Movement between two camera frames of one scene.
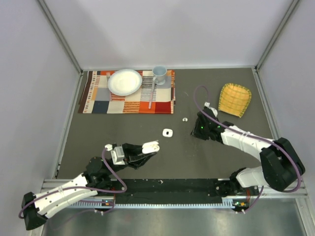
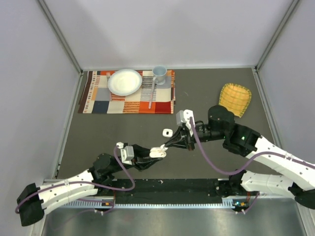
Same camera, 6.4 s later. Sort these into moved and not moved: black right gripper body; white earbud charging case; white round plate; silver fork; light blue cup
Moved: black right gripper body
Not moved: white round plate; white earbud charging case; silver fork; light blue cup
